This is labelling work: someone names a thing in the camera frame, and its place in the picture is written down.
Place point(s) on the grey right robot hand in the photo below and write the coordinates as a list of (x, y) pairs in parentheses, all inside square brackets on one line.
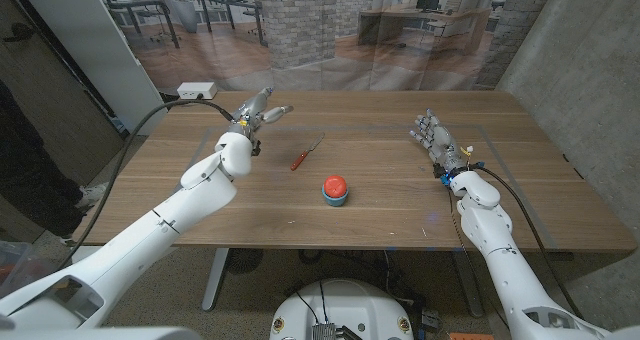
[(442, 145)]

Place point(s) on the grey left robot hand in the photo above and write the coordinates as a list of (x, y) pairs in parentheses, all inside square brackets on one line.
[(252, 112)]

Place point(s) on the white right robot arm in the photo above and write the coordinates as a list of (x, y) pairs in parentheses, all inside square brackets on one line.
[(505, 265)]

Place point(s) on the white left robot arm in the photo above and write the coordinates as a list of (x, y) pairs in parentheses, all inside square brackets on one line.
[(150, 235)]

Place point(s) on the red ball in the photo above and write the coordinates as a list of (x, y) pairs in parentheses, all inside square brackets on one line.
[(335, 184)]

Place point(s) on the white power outlet box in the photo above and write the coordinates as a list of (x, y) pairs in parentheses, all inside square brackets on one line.
[(196, 90)]

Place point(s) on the printed office backdrop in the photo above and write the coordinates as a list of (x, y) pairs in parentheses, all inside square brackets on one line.
[(300, 35)]

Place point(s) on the small blue cup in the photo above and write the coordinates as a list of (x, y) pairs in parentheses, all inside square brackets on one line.
[(335, 201)]

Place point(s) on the grey table leg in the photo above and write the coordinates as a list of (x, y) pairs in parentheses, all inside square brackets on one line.
[(469, 285), (215, 280)]

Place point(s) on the black round floor fan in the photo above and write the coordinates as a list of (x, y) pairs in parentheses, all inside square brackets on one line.
[(243, 260)]

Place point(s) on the white upright panel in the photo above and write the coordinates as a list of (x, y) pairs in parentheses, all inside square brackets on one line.
[(100, 50)]

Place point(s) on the white robot torso base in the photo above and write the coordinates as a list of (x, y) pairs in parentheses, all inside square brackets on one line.
[(345, 310)]

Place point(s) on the orange flat object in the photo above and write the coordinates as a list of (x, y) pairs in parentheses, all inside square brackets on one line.
[(470, 336)]

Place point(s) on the clear plastic storage bin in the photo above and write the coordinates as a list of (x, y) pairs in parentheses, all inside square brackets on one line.
[(20, 267)]

